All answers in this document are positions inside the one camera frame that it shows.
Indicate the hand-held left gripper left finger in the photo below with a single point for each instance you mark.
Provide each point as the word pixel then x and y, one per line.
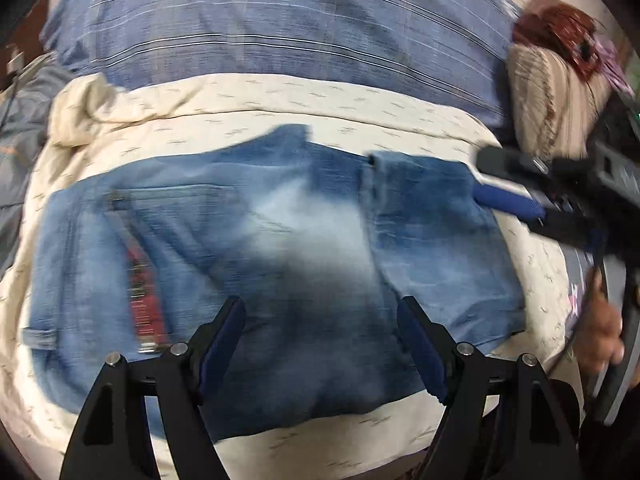
pixel 224 342

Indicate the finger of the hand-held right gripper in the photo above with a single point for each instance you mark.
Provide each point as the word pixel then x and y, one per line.
pixel 510 165
pixel 510 203

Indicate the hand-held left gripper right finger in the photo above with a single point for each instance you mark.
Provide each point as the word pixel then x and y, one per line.
pixel 419 342

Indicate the blue denim pants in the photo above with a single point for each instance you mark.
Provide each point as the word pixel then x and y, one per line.
pixel 260 270

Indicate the person's right hand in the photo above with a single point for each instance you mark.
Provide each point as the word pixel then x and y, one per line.
pixel 597 330

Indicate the beige ruffled pillow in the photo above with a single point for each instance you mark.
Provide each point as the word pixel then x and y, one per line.
pixel 547 95

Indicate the brown patterned cloth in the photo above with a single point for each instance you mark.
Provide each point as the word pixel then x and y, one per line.
pixel 565 27

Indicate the cream printed bed sheet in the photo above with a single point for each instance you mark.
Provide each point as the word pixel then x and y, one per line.
pixel 320 115

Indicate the blue striped blanket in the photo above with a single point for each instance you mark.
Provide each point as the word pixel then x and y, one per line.
pixel 280 20

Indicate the grey cloth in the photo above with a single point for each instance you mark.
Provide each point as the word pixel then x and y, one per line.
pixel 22 125

